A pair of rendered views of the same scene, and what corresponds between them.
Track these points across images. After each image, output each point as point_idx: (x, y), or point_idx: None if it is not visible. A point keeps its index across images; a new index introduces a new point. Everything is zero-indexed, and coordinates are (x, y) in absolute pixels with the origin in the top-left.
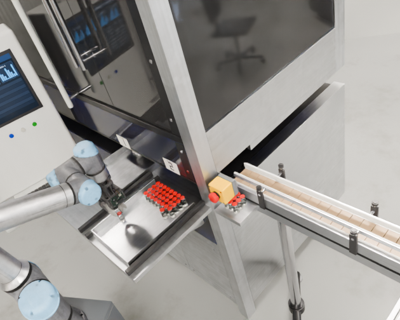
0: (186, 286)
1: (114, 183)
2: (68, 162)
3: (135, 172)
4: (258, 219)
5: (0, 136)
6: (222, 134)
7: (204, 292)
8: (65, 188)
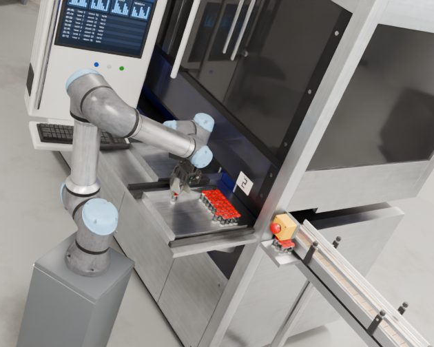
0: (140, 317)
1: (169, 168)
2: (189, 122)
3: None
4: (273, 281)
5: (88, 58)
6: (311, 182)
7: (157, 332)
8: (191, 140)
